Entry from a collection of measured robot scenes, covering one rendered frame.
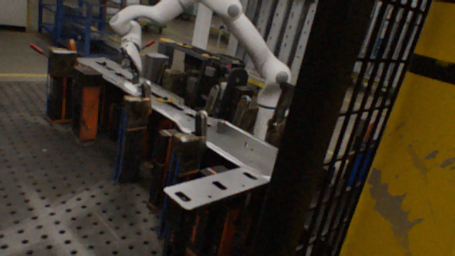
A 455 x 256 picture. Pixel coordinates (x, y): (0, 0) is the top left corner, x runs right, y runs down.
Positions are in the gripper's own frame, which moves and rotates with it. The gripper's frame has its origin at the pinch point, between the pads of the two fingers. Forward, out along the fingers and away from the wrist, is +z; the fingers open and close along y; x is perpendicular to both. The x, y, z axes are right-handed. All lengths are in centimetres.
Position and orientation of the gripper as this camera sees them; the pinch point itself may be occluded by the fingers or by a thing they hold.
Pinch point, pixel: (131, 74)
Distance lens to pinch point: 153.6
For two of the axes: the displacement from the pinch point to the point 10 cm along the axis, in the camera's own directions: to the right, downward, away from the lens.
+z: 1.6, 7.6, -6.4
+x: -9.6, 2.7, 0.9
